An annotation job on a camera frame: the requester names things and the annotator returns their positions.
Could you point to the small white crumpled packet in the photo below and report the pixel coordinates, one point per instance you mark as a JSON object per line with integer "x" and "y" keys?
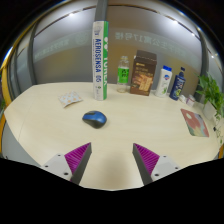
{"x": 182, "y": 98}

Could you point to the green potted plant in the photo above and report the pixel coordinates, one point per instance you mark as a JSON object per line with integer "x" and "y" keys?
{"x": 210, "y": 95}

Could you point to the dark blue pump bottle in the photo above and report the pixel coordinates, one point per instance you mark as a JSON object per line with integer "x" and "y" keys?
{"x": 177, "y": 86}

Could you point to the white blue-capped bottle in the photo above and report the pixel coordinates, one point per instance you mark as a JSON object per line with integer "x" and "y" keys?
{"x": 163, "y": 82}

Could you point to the clear green-labelled drink bottle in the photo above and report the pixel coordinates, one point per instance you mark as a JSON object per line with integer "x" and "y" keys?
{"x": 123, "y": 75}

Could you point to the small patterned tissue packet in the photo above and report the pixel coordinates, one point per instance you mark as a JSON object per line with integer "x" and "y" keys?
{"x": 70, "y": 98}

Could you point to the floral print mouse pad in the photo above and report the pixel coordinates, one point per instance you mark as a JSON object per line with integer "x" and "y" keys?
{"x": 195, "y": 122}

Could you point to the small white patterned jar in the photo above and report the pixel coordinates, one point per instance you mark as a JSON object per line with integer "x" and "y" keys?
{"x": 190, "y": 100}

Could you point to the blue and black computer mouse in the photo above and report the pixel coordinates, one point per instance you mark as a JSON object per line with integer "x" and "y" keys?
{"x": 94, "y": 119}

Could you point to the brown carton box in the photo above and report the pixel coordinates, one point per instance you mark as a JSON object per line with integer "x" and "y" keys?
{"x": 143, "y": 75}

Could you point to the white and green shuttlecock tube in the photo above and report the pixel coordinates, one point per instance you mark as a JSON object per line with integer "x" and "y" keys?
{"x": 100, "y": 63}

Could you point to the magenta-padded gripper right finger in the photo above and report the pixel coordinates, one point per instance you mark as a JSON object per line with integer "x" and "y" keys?
{"x": 147, "y": 158}

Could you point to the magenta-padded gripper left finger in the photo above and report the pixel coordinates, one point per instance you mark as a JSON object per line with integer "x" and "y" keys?
{"x": 77, "y": 157}

